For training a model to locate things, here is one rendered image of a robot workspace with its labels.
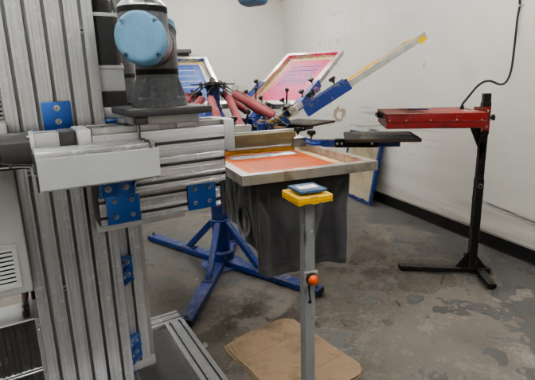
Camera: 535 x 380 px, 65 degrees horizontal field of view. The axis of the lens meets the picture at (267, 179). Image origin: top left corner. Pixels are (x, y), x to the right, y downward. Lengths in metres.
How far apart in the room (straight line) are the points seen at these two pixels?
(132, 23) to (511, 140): 2.93
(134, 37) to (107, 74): 0.39
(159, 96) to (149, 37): 0.19
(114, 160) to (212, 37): 5.41
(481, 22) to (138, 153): 3.09
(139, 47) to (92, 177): 0.31
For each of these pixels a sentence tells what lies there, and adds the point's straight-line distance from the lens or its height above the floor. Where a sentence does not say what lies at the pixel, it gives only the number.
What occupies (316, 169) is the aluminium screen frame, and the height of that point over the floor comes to 0.98.
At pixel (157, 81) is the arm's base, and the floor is 1.32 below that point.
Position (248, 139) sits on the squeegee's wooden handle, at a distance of 2.11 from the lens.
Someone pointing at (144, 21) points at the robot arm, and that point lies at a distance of 1.04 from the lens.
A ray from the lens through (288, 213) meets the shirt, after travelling 1.71.
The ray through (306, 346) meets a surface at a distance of 1.64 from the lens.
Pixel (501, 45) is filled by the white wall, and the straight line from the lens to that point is 3.59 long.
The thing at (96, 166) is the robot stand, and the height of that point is 1.14.
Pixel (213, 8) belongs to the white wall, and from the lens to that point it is 6.43.
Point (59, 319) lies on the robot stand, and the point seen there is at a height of 0.63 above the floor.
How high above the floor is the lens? 1.32
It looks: 13 degrees down
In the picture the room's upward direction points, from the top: 2 degrees counter-clockwise
